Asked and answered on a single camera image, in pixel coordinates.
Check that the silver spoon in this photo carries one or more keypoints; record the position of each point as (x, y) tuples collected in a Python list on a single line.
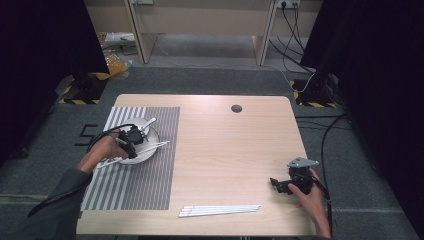
[(149, 124)]

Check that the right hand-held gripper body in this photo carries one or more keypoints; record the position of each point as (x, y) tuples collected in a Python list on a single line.
[(301, 175)]

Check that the stand base with hazard tape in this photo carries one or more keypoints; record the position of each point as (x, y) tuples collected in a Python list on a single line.
[(83, 91), (315, 95)]

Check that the yellow plastic bag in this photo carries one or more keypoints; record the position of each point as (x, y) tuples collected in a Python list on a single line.
[(116, 65)]

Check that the grey white striped placemat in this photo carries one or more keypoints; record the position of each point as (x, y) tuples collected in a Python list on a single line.
[(150, 180)]

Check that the pile of papers and boxes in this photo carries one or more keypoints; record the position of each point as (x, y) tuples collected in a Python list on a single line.
[(116, 38)]

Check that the black curtain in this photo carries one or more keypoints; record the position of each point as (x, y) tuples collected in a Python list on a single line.
[(383, 83), (40, 66)]

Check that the white chopstick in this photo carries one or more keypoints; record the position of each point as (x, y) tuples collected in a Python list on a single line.
[(156, 145), (216, 213), (159, 146), (220, 211)]

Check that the white round plate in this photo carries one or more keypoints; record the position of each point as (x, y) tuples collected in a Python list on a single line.
[(151, 146)]

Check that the person's left hand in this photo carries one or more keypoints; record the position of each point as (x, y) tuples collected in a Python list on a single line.
[(105, 151)]

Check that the white power strip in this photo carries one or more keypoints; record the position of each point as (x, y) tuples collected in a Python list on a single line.
[(288, 2)]

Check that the person's right hand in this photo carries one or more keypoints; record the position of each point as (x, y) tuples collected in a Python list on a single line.
[(310, 200)]

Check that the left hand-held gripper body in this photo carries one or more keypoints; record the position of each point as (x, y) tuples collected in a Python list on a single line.
[(132, 138)]

